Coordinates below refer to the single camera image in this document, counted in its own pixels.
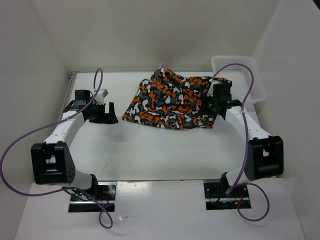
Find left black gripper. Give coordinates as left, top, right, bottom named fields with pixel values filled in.
left=87, top=101, right=118, bottom=124

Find orange camouflage shorts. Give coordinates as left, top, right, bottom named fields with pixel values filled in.
left=122, top=66, right=232, bottom=130

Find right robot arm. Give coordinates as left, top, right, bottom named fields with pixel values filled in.
left=203, top=77, right=284, bottom=197

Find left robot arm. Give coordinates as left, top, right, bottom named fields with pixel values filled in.
left=30, top=89, right=118, bottom=200

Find white plastic basket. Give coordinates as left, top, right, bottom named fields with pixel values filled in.
left=211, top=55, right=267, bottom=104

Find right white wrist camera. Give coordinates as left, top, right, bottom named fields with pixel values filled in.
left=207, top=77, right=221, bottom=97

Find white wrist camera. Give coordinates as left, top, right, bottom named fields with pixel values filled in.
left=207, top=77, right=221, bottom=97
left=93, top=88, right=109, bottom=105

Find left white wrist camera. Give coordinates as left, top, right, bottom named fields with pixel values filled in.
left=93, top=88, right=109, bottom=105

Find aluminium table edge rail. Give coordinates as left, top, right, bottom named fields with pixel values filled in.
left=40, top=71, right=79, bottom=182

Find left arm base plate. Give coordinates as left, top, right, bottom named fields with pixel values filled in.
left=68, top=181, right=117, bottom=213

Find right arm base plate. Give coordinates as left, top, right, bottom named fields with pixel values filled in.
left=203, top=179, right=252, bottom=211

